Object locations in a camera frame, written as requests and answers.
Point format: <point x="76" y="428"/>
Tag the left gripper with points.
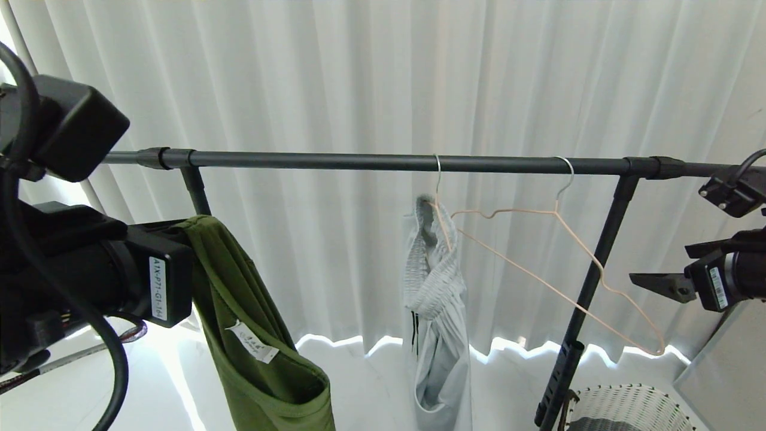
<point x="90" y="269"/>

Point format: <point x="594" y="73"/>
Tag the white curtain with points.
<point x="359" y="72"/>

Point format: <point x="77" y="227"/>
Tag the pink clothes hanger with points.
<point x="571" y="170"/>
<point x="438" y="179"/>

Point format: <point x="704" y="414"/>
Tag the green garment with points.
<point x="257" y="359"/>

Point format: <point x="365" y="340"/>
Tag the black clothes rack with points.
<point x="359" y="160"/>

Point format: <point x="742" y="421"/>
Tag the white laundry basket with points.
<point x="628" y="407"/>

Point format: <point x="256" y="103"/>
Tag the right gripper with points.
<point x="742" y="275"/>

